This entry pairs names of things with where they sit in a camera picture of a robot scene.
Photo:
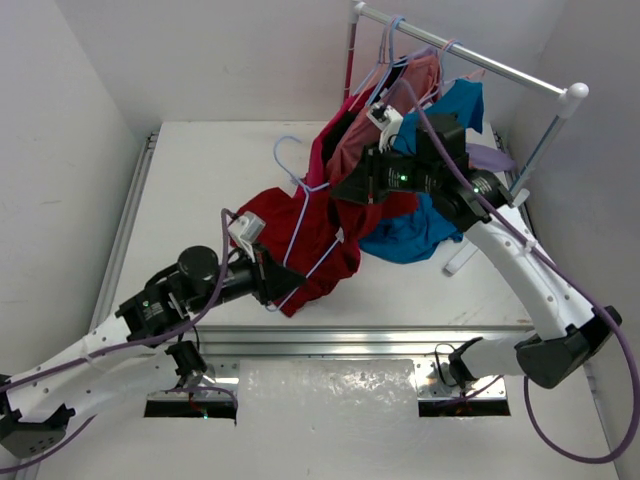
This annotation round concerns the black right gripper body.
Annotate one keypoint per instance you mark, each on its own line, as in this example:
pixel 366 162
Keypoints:
pixel 388 175

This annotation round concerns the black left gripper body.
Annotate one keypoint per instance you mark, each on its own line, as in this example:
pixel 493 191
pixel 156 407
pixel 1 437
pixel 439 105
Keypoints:
pixel 261 280

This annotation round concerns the light blue wire hanger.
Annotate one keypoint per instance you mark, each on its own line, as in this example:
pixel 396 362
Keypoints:
pixel 308 192

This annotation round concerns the dark red t-shirt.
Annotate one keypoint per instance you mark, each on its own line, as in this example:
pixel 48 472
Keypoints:
pixel 280 210

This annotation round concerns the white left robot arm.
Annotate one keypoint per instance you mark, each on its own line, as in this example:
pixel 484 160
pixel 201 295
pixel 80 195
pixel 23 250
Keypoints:
pixel 136 350

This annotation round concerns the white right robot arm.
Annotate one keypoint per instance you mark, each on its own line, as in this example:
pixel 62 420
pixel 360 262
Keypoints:
pixel 568 331

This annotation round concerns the magenta pink t-shirt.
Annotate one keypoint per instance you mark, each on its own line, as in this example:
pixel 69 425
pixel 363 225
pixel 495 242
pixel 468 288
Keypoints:
pixel 315 173

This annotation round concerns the teal blue t-shirt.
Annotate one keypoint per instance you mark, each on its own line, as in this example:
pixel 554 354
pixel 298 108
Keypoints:
pixel 414 237

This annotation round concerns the salmon pink t-shirt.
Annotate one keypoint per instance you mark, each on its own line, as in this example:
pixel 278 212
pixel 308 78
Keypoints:
pixel 362 133

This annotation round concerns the blue hanger on rack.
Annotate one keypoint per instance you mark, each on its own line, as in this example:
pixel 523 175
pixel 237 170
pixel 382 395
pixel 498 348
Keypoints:
pixel 389 67

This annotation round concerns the lavender cloth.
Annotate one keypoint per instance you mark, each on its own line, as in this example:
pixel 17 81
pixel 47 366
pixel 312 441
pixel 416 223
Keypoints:
pixel 489 159

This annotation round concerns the white foam sheet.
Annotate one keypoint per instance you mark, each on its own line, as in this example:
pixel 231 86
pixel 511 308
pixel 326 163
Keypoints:
pixel 359 392

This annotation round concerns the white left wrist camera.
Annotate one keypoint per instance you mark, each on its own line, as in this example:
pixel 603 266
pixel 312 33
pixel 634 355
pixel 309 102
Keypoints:
pixel 245 229

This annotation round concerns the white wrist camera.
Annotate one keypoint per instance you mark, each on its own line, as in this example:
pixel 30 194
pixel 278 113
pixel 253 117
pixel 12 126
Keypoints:
pixel 388 120
pixel 245 229

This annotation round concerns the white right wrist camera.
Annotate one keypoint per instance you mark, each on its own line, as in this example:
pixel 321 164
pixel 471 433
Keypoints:
pixel 388 120

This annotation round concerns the aluminium table rail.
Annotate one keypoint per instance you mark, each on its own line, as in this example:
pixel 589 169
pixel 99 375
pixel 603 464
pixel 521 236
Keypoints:
pixel 385 311

